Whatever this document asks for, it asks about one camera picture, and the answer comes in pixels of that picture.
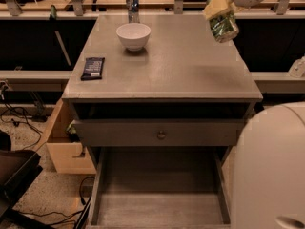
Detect black equipment at left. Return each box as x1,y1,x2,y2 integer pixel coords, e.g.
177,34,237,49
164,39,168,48
0,131,42,220

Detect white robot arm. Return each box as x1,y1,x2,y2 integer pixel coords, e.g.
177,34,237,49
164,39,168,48
231,102,305,229

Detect lower open grey drawer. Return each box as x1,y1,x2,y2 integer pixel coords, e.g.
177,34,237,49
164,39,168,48
86,147,231,229

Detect green handled tool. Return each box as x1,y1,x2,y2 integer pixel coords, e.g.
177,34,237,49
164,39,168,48
48,5,72,68

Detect black floor cables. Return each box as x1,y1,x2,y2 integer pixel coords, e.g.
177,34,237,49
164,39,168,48
0,81,44,151

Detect white ceramic bowl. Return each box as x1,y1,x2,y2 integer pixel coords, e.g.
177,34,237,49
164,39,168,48
116,23,151,52

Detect green soda can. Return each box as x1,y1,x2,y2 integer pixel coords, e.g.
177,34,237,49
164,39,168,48
209,11,239,43

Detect metal rail frame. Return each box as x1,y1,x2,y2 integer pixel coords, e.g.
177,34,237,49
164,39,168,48
0,0,305,21

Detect upper grey drawer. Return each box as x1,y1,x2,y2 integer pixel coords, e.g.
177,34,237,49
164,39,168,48
73,120,244,147

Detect dark blue snack packet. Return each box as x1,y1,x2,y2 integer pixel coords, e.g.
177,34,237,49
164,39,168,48
81,57,105,81

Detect grey wooden cabinet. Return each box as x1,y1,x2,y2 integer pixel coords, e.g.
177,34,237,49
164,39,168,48
61,14,264,229

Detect round metal drawer knob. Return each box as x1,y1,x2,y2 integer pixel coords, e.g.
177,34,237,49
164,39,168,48
157,131,167,140

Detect tall silver can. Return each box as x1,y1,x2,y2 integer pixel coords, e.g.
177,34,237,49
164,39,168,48
126,0,140,23

